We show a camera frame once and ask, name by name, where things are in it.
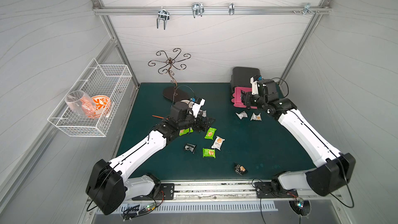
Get horizontal aluminium rail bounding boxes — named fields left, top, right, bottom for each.
left=93, top=5, right=332, bottom=16

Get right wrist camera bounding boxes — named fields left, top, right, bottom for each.
left=250, top=75, right=262, bottom=95

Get metal bracket right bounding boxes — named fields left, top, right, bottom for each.
left=292, top=3, right=320, bottom=16

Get metal hook clamp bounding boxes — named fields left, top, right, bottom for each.
left=191, top=3, right=204, bottom=18
left=157, top=9, right=170, bottom=30

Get metal hook clamp middle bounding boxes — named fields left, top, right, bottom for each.
left=191, top=3, right=204, bottom=18

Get white vent grille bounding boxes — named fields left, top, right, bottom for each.
left=95, top=201, right=279, bottom=215

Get green cookie packet left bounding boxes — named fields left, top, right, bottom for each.
left=179, top=128, right=193, bottom=136

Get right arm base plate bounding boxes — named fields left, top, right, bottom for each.
left=251, top=181, right=299, bottom=199

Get black cookie packet bottom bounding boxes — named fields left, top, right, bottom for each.
left=234, top=163, right=248, bottom=175

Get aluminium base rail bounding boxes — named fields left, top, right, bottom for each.
left=86, top=178, right=343, bottom=204

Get black pink drawer cabinet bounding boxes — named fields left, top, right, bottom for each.
left=230, top=67, right=261, bottom=96

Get clear glass cup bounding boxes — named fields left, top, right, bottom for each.
left=64, top=90, right=96, bottom=117

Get green cookie packet lower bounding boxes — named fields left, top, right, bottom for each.
left=202, top=148, right=216, bottom=158

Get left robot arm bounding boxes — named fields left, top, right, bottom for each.
left=86, top=98, right=215, bottom=215

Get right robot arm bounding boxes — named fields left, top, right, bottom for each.
left=233, top=76, right=356, bottom=197

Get orange patterned bowl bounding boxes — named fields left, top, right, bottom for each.
left=81, top=95, right=112, bottom=119

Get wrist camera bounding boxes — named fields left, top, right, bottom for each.
left=250, top=75, right=262, bottom=95
left=191, top=97, right=205, bottom=118

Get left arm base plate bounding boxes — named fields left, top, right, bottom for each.
left=132, top=183, right=175, bottom=201

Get pink top drawer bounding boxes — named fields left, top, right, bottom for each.
left=231, top=87, right=259, bottom=110

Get white wire wall basket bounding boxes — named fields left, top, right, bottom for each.
left=48, top=59, right=132, bottom=138

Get metal scroll jewelry stand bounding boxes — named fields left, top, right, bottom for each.
left=148, top=48, right=191, bottom=103

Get white woven basket bowl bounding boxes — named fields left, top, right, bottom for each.
left=180, top=100, right=193, bottom=106

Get metal hook clamp left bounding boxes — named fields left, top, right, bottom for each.
left=157, top=9, right=170, bottom=30

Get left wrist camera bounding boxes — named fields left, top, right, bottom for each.
left=191, top=97, right=205, bottom=118

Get black cookie packet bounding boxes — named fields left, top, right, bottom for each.
left=184, top=143, right=197, bottom=153
left=234, top=163, right=248, bottom=175

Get green cookie packet centre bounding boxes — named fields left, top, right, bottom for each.
left=204, top=127, right=217, bottom=140

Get small metal hook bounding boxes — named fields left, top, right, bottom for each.
left=229, top=3, right=235, bottom=16

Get green cookie packet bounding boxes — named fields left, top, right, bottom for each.
left=204, top=127, right=217, bottom=140
left=202, top=148, right=216, bottom=158
left=179, top=128, right=193, bottom=136

